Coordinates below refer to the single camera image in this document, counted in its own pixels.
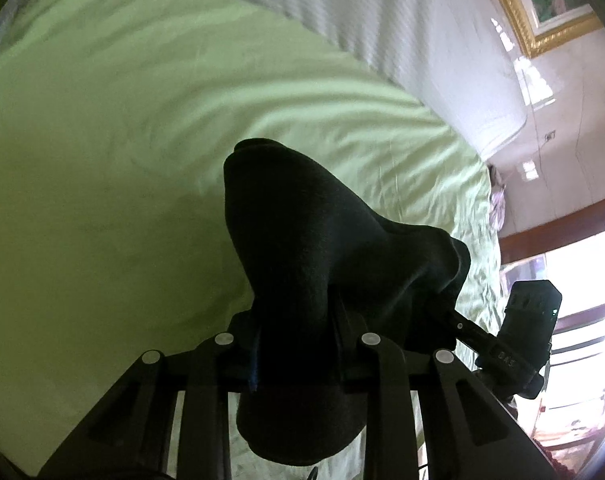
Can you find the black pants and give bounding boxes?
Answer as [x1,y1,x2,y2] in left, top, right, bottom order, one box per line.
[222,137,472,467]

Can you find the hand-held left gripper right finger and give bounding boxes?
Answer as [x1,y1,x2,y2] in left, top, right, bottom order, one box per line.
[332,300,558,480]

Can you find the green bed sheet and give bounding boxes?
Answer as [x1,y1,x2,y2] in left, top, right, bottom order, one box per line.
[0,0,505,480]

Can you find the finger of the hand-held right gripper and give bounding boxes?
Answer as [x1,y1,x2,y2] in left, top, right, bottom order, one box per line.
[445,310,498,356]

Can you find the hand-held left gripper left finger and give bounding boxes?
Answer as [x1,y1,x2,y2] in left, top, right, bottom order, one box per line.
[37,310,263,480]

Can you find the pink cloth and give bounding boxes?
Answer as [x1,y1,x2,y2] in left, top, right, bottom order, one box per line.
[487,165,508,233]

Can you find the white striped blanket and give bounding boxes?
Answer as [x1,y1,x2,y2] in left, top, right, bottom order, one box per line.
[147,0,530,161]

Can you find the wooden framed window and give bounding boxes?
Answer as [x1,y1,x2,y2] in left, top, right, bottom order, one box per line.
[499,200,605,461]

